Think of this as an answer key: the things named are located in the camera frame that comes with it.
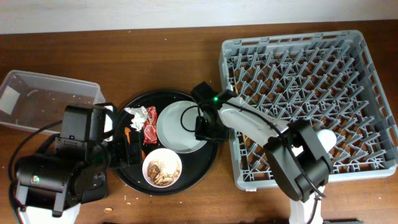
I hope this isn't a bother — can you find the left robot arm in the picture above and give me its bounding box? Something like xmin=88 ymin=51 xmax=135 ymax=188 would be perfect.
xmin=9 ymin=103 xmax=143 ymax=223

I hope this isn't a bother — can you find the white bowl with food scraps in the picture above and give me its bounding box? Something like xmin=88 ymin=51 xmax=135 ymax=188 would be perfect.
xmin=142 ymin=148 xmax=182 ymax=188

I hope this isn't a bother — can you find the orange carrot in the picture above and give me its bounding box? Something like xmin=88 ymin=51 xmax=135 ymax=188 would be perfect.
xmin=124 ymin=128 xmax=146 ymax=162

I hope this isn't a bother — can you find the red snack wrapper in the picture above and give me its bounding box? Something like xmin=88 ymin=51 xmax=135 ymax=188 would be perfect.
xmin=144 ymin=106 xmax=157 ymax=144

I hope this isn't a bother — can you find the black rectangular tray bin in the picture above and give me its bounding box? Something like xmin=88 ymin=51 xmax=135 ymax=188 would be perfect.
xmin=80 ymin=171 xmax=109 ymax=204

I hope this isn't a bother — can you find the clear plastic bin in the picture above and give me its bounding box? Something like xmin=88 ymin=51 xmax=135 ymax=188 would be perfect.
xmin=1 ymin=70 xmax=106 ymax=132

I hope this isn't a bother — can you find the light blue plastic cup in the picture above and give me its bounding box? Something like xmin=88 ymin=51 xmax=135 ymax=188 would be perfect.
xmin=316 ymin=129 xmax=337 ymax=152

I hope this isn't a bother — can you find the grey round plate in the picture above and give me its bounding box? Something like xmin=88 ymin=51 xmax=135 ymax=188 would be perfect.
xmin=157 ymin=101 xmax=206 ymax=154

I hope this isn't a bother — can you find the wooden chopstick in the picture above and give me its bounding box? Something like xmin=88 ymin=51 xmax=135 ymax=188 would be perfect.
xmin=233 ymin=77 xmax=246 ymax=145

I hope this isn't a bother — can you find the grey plastic dishwasher rack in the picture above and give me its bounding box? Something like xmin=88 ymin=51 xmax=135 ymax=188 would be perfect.
xmin=219 ymin=30 xmax=397 ymax=182

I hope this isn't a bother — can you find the round black serving tray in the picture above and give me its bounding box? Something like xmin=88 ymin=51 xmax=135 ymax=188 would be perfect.
xmin=115 ymin=90 xmax=218 ymax=196

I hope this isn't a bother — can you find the white tissue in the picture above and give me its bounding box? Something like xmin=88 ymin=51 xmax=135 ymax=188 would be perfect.
xmin=124 ymin=106 xmax=149 ymax=132

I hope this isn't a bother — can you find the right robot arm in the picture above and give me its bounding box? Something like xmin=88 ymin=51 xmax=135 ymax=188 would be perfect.
xmin=190 ymin=82 xmax=336 ymax=223

